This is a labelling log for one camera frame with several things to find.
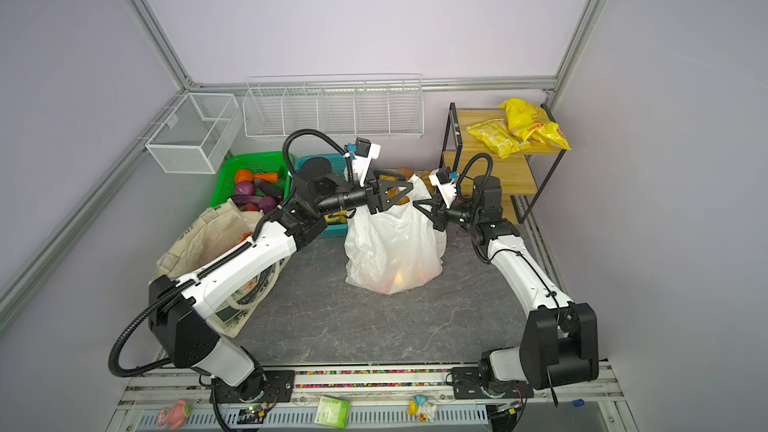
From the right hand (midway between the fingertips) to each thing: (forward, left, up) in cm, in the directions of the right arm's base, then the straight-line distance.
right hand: (416, 204), depth 77 cm
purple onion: (+25, +63, -21) cm, 71 cm away
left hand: (-7, +2, +14) cm, 15 cm away
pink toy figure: (-44, +57, -23) cm, 75 cm away
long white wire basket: (+41, +23, +4) cm, 47 cm away
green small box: (-43, +20, -24) cm, 53 cm away
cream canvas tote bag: (-2, +57, -10) cm, 58 cm away
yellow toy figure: (-42, 0, -23) cm, 48 cm away
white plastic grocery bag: (-7, +6, -12) cm, 15 cm away
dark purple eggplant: (+28, +56, -24) cm, 67 cm away
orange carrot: (+33, +55, -22) cm, 68 cm away
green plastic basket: (+37, +60, -18) cm, 72 cm away
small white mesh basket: (+30, +70, 0) cm, 77 cm away
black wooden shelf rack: (+22, -38, -11) cm, 45 cm away
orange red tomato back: (+30, +64, -19) cm, 74 cm away
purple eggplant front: (+17, +52, -20) cm, 59 cm away
